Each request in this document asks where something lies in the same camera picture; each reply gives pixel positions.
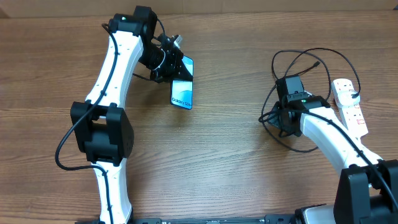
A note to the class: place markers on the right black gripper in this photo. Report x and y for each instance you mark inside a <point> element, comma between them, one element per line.
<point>273,121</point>

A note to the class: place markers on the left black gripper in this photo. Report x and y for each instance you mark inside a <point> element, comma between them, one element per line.
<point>176,56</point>

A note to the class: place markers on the blue Galaxy S24 smartphone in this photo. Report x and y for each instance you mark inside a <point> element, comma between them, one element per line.
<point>182,93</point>

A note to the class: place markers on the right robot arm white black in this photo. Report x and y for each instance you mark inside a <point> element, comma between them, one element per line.
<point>367,189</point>

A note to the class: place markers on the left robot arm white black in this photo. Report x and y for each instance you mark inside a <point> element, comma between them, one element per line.
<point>101,126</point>

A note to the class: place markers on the white USB charger plug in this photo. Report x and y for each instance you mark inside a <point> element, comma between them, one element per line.
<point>346,99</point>

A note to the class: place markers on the white power strip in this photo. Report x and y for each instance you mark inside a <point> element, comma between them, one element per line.
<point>352,117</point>

